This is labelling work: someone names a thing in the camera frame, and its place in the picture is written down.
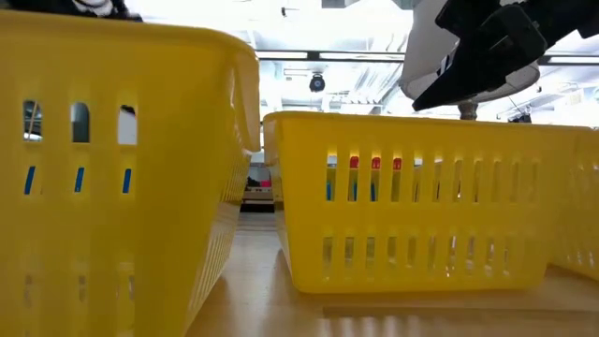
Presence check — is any black ceiling spotlight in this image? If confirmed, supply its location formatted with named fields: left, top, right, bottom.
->
left=308, top=72, right=327, bottom=94

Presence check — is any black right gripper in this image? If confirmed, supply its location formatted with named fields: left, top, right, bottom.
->
left=411, top=0, right=599, bottom=112

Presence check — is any red-orange plastic basket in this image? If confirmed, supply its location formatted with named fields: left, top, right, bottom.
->
left=348, top=156, right=403, bottom=170

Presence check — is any yellow plastic basket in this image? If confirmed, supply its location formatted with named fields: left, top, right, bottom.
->
left=549, top=126, right=599, bottom=283
left=0, top=8, right=262, bottom=337
left=261, top=110, right=592, bottom=295

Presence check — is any ceiling light bar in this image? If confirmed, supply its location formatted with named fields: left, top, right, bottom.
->
left=255, top=49, right=599, bottom=66

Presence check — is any white shade silver table lamp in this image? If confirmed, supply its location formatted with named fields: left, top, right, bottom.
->
left=400, top=0, right=542, bottom=122

